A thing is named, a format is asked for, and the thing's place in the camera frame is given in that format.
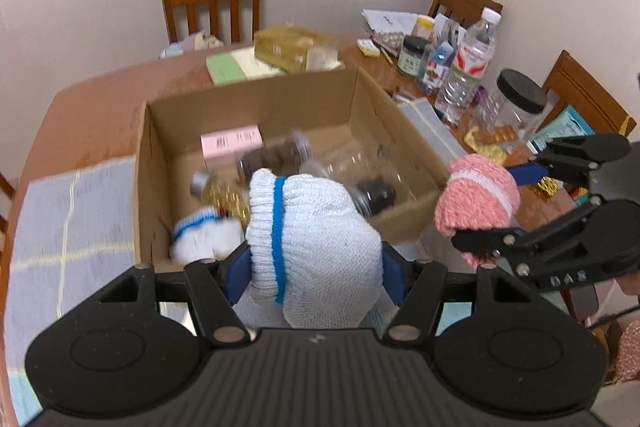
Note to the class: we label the gold capsule bottle silver cap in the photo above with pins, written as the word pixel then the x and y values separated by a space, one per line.
pixel 220 194

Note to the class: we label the brown cardboard box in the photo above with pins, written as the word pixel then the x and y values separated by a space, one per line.
pixel 300 102

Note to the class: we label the teal packet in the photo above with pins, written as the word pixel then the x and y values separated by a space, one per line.
pixel 562 129

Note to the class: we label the clear jar with brown discs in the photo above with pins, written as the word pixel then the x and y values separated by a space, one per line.
pixel 275 159

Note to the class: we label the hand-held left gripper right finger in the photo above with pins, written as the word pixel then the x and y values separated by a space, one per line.
pixel 397 277

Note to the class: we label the clear plastic jar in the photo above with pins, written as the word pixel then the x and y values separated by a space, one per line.
pixel 350 167

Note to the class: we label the clear plastic water bottle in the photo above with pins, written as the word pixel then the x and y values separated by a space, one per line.
pixel 467 62

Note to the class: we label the pink knitted cloth roll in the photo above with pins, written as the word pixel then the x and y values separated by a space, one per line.
pixel 475 202

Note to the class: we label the yellow lid bottle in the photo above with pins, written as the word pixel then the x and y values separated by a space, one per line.
pixel 424 29

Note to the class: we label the pink carton box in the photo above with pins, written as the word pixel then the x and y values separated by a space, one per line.
pixel 230 144

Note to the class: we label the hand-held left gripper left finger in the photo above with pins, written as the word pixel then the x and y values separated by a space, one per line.
pixel 235 277

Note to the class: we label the person's patterned clothing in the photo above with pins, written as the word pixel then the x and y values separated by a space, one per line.
pixel 630 352

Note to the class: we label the crumpled cloth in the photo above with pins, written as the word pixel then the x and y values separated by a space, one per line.
pixel 192 46

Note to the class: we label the olive green tissue box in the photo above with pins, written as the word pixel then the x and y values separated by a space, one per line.
pixel 295 47

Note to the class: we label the orange blister pack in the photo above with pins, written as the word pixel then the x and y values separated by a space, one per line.
pixel 504 134

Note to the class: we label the gold foil packet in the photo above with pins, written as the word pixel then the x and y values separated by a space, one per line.
pixel 485 147

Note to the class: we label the wooden chair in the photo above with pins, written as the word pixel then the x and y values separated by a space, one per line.
pixel 585 92
pixel 6 207
pixel 210 2
pixel 462 2

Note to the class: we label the white knitted glove roll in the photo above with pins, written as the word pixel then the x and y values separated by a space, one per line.
pixel 210 237
pixel 310 247

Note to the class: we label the plaid blue tablecloth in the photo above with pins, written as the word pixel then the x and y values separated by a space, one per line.
pixel 65 257

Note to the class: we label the small blue label bottle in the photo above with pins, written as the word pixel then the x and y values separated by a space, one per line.
pixel 437 67

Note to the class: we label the light green flat pack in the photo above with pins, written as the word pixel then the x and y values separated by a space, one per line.
pixel 227 67

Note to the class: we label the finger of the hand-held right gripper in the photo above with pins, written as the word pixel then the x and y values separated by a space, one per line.
pixel 525 174
pixel 530 239

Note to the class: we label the gold ornament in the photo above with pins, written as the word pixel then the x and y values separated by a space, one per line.
pixel 545 187

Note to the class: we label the dark green jar black lid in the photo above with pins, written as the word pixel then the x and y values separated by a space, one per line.
pixel 412 57

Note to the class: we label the clear jar with black lid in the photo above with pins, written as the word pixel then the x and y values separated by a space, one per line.
pixel 515 107

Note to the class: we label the silver blister packs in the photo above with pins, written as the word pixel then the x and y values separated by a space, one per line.
pixel 389 41

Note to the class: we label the white paper sheets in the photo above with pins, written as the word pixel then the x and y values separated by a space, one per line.
pixel 390 21

